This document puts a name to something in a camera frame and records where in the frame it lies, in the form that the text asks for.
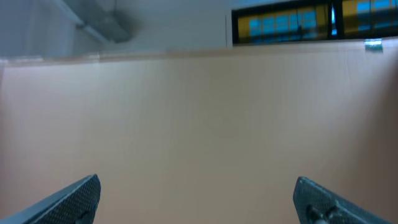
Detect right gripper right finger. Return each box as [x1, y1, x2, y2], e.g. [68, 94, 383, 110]
[293, 177, 389, 224]

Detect dark framed window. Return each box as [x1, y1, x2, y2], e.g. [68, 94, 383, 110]
[231, 0, 397, 45]

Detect grey ceiling duct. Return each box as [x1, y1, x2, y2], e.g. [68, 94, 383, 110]
[54, 0, 133, 43]

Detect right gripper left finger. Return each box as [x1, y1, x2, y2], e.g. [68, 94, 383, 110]
[1, 174, 101, 224]

